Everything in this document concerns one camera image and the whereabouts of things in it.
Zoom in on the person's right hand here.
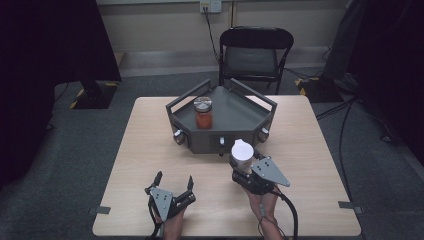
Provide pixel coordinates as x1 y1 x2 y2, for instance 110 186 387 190
244 185 282 225

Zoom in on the dark grey corner shelf tray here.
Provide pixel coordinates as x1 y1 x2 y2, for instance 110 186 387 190
165 78 279 158

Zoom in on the black stand base striped tape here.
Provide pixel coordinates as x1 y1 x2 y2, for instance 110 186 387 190
294 76 345 104
68 79 121 111

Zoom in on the grey stand cover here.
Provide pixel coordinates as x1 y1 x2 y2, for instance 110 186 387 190
321 0 368 81

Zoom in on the black folding chair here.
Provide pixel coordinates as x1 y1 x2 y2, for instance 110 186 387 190
218 26 295 96

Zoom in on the black curtain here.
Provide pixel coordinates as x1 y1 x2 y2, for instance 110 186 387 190
346 0 424 165
0 0 123 192

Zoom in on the grey tape strip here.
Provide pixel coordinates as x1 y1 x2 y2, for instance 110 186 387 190
337 200 364 215
87 205 112 216

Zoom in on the black floor cable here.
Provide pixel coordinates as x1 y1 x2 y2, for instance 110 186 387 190
314 95 361 203

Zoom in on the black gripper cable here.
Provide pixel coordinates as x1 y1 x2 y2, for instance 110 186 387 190
145 196 164 240
270 187 300 240

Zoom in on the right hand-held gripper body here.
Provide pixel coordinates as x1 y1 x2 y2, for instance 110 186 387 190
231 155 291 196

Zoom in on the white wall socket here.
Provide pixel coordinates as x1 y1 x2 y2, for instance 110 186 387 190
199 0 223 14

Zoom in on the white plastic bottle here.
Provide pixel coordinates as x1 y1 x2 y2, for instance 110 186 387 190
230 138 255 175

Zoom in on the person's left hand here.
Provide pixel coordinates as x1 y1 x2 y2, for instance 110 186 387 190
155 209 186 240

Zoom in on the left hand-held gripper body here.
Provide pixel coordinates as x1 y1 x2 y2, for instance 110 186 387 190
144 185 197 223

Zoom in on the black power cable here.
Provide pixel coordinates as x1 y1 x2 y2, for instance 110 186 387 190
203 6 222 65

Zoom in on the orange jar with metal lid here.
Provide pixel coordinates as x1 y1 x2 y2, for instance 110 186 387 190
193 96 214 130

